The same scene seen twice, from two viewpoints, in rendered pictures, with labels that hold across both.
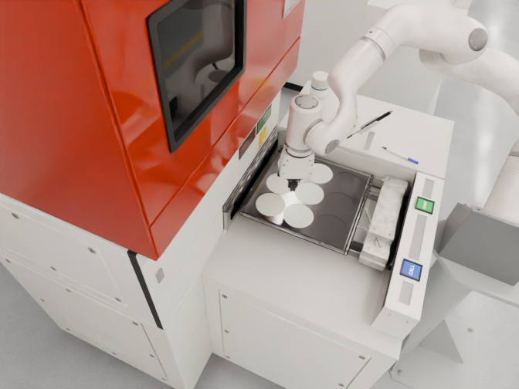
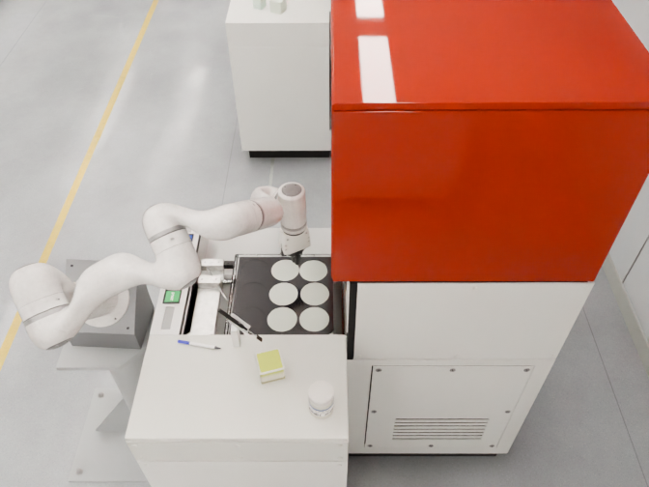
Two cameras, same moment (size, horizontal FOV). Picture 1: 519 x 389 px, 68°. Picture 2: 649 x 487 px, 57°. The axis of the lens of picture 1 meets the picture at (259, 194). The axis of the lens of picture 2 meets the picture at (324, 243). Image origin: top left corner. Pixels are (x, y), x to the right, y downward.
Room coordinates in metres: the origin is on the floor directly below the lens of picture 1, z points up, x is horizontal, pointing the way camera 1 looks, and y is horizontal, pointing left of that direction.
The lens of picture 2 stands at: (2.14, -0.49, 2.53)
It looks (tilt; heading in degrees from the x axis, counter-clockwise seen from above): 47 degrees down; 160
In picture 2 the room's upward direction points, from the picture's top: 1 degrees counter-clockwise
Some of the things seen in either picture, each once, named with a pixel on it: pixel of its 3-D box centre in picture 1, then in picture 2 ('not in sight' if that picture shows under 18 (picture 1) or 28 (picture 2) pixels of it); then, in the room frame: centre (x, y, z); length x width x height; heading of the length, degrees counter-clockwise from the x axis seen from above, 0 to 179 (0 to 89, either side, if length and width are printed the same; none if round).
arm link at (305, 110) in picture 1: (304, 122); (291, 204); (0.83, -0.11, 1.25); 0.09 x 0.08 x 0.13; 40
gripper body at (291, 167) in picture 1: (296, 160); (295, 236); (0.83, -0.10, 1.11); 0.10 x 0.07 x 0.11; 96
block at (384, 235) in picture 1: (381, 234); (210, 281); (0.73, -0.40, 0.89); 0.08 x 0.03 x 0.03; 69
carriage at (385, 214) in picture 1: (383, 221); (208, 303); (0.81, -0.43, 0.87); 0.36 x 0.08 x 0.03; 159
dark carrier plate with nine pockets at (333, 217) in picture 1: (309, 194); (283, 294); (0.89, -0.17, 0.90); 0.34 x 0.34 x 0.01; 69
